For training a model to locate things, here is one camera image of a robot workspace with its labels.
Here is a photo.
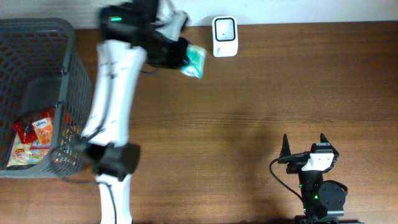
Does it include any green tissue pack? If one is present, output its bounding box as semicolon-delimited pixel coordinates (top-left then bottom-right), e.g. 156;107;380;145
180;45;206;79

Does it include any orange tissue pack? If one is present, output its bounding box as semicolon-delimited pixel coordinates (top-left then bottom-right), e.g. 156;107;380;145
32;118;53;146

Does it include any red candy bag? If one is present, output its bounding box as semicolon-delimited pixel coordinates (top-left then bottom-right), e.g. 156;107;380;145
12;108;55;144

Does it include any yellow snack bag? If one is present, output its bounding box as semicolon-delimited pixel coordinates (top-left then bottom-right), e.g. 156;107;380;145
7;134;50;167

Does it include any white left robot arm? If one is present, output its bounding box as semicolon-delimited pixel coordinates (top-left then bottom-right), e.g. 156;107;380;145
76;0;189;223

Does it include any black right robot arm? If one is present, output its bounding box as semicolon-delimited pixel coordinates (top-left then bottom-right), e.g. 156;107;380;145
277;134;348;223

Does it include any white barcode scanner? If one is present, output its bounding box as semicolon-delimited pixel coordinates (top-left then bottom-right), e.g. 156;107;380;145
212;16;239;57

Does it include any grey plastic mesh basket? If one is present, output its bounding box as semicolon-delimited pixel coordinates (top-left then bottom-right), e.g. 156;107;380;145
1;18;93;179

